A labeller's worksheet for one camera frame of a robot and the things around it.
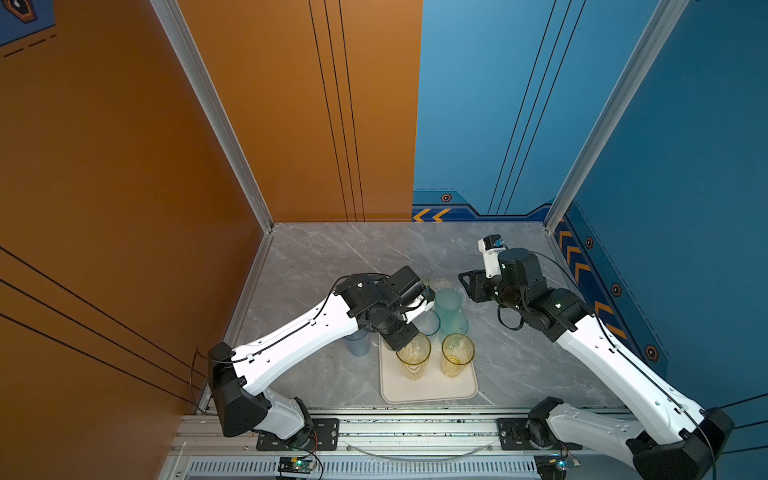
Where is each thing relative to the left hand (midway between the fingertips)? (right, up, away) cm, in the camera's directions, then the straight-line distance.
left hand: (407, 333), depth 70 cm
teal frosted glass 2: (+14, -1, +16) cm, 21 cm away
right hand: (+14, +14, +4) cm, 20 cm away
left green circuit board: (-28, -32, +1) cm, 42 cm away
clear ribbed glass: (+13, +9, +29) cm, 33 cm away
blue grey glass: (-13, -6, +12) cm, 19 cm away
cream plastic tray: (-2, -17, +9) cm, 20 cm away
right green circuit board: (+35, -32, 0) cm, 47 cm away
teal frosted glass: (+14, +4, +23) cm, 27 cm away
